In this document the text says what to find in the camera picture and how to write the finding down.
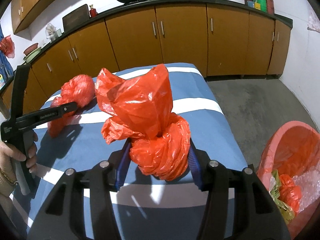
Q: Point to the person's left hand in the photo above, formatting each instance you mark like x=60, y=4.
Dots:
x=9, y=153

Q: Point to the blue hanging cloth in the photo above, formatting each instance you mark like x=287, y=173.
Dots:
x=6, y=68

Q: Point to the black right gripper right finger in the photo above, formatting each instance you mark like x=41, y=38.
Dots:
x=238, y=206

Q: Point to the floral pink curtain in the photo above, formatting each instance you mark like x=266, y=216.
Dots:
x=313, y=22

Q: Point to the small red bag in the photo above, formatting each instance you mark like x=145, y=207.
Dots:
x=290, y=193

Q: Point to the green and red bowls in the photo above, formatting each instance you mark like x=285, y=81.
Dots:
x=31, y=52

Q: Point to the pink plastic trash basin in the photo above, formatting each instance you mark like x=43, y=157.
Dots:
x=292, y=150

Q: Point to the dark cutting board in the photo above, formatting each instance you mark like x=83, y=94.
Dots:
x=75, y=18

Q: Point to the lower wooden cabinet run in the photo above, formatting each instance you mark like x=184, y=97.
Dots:
x=221, y=38

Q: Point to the red bottle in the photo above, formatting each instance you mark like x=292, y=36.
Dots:
x=92, y=11

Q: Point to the yellow blue tag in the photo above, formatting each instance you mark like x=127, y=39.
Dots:
x=2, y=82

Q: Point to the red bag hanging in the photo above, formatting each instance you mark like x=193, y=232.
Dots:
x=7, y=47

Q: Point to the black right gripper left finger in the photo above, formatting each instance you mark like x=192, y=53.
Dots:
x=61, y=215

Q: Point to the blue white striped table cloth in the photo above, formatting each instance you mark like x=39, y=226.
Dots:
x=155, y=202

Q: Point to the large red plastic bag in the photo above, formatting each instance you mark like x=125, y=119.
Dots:
x=141, y=109

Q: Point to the clear bubble wrap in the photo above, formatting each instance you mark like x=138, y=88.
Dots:
x=309, y=184

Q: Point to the glass jar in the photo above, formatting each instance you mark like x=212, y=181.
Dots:
x=52, y=33

